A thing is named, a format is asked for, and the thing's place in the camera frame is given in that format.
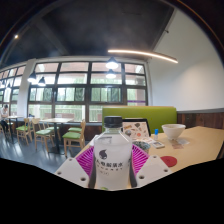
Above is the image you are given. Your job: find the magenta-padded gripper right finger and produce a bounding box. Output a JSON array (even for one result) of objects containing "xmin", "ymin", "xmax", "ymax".
[{"xmin": 129, "ymin": 143, "xmax": 174, "ymax": 188}]

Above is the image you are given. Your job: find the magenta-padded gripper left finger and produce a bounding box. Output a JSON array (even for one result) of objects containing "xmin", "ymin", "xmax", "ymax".
[{"xmin": 54, "ymin": 144, "xmax": 98, "ymax": 189}]

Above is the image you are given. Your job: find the clear plastic water bottle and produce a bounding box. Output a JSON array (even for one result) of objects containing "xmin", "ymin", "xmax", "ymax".
[{"xmin": 91, "ymin": 115, "xmax": 134, "ymax": 192}]

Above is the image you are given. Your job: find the flat round red coaster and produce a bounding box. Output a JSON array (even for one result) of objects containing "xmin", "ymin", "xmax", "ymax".
[{"xmin": 160, "ymin": 155, "xmax": 178, "ymax": 168}]

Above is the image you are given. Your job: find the group of green-seated wooden chairs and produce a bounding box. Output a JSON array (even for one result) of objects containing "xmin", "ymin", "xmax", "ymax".
[{"xmin": 14, "ymin": 118, "xmax": 87, "ymax": 158}]

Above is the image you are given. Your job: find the white paper napkin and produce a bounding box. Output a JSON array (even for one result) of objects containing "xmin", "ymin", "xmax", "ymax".
[{"xmin": 168, "ymin": 138, "xmax": 190, "ymax": 150}]

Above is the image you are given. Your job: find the black tablet with stickers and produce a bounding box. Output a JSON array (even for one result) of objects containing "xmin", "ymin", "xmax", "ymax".
[{"xmin": 121, "ymin": 117, "xmax": 152, "ymax": 141}]

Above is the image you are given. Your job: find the white ceramic bowl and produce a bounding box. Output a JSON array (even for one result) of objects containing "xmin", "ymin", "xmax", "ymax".
[{"xmin": 161, "ymin": 123, "xmax": 187, "ymax": 141}]

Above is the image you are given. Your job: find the large wooden dining table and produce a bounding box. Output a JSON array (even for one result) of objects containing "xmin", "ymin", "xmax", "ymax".
[{"xmin": 39, "ymin": 117, "xmax": 75, "ymax": 155}]

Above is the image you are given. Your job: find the green upholstered bench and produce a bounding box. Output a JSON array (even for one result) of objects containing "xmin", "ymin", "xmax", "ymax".
[{"xmin": 101, "ymin": 105, "xmax": 178, "ymax": 134}]

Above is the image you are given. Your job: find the small wooden dining table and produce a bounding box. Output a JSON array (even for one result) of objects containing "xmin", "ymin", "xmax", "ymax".
[{"xmin": 7, "ymin": 115, "xmax": 24, "ymax": 144}]

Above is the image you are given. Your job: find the person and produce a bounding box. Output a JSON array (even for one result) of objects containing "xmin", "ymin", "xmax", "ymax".
[{"xmin": 0, "ymin": 104, "xmax": 10, "ymax": 133}]

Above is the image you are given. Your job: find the group of black pendant lamps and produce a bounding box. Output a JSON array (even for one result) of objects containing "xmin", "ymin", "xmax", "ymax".
[{"xmin": 0, "ymin": 56, "xmax": 120, "ymax": 88}]

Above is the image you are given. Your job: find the curved linear ceiling light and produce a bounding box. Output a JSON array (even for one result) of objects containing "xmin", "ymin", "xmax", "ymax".
[{"xmin": 107, "ymin": 49, "xmax": 179, "ymax": 65}]

